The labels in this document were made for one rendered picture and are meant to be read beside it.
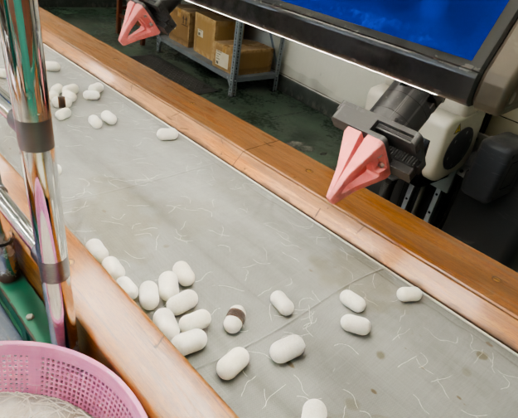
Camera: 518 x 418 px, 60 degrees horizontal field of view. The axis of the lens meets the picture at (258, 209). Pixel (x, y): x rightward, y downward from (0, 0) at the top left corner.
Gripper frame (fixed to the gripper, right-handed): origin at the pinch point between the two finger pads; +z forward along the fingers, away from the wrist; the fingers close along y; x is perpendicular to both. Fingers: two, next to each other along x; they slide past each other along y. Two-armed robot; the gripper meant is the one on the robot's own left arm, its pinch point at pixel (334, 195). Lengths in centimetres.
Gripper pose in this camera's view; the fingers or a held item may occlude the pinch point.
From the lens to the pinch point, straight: 50.0
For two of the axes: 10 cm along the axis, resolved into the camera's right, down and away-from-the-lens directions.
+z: -6.3, 7.6, -1.3
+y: 6.8, 4.8, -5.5
